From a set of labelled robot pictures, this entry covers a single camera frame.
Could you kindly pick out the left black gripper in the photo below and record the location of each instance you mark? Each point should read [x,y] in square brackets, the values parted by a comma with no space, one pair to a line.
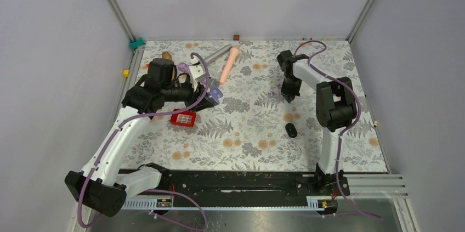
[207,101]

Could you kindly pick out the black earbud charging case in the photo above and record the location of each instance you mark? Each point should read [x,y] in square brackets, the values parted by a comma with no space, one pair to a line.
[291,130]

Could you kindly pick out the pink toy microphone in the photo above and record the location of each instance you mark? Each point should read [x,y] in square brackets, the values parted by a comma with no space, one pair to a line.
[233,54]

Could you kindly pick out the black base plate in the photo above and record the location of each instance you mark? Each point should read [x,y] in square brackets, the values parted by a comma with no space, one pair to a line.
[248,189]

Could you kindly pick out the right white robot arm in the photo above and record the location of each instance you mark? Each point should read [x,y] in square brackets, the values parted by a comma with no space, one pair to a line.
[336,110]

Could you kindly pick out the purple glitter microphone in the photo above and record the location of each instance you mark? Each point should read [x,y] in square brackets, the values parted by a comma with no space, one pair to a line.
[183,68]

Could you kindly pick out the red lego brick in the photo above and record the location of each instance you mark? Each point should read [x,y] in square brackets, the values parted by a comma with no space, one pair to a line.
[185,119]

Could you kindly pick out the floral patterned mat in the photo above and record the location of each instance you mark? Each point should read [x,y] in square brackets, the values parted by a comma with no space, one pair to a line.
[246,131]

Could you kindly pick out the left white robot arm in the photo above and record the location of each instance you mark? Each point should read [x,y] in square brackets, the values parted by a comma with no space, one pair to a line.
[157,93]

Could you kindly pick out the teal corner clip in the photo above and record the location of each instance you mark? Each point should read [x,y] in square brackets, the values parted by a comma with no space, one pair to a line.
[135,44]

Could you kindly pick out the brown toy microphone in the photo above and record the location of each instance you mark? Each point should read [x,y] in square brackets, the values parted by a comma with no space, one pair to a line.
[167,55]

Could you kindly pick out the lilac oval earbud case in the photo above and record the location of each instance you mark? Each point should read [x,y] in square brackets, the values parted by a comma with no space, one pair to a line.
[214,95]

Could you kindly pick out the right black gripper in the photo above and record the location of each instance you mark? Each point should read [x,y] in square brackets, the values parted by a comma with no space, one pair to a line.
[289,95]

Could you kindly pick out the silver grey microphone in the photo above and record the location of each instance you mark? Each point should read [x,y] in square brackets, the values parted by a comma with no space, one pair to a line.
[217,54]

